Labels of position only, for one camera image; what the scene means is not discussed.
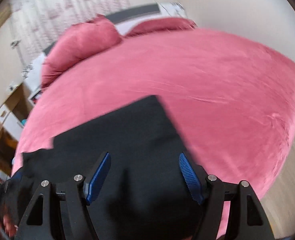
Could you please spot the large pink pillow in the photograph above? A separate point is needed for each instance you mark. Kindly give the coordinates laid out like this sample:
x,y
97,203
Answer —
x,y
79,42

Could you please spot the pink velvet bed cover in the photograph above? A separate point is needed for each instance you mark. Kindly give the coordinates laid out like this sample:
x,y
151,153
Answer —
x,y
231,100

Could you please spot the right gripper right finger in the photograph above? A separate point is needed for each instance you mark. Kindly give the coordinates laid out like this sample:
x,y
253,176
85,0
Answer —
x,y
191,179

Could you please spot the grey bed headboard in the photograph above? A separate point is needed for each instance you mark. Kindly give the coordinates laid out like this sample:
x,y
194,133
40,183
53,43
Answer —
x,y
124,20

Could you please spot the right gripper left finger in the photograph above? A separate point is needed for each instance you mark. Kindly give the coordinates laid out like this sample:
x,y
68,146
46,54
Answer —
x,y
95,179

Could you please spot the black fabric garment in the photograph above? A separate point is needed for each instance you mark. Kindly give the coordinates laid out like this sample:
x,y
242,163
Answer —
x,y
144,195

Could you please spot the white patterned curtain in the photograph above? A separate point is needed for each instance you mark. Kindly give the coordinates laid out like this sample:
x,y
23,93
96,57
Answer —
x,y
36,24

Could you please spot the small pink pillow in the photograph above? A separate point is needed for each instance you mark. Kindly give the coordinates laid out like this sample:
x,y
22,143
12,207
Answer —
x,y
161,24

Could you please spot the wooden desk with drawers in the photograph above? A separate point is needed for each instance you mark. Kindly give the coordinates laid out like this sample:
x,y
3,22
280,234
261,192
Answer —
x,y
15,109

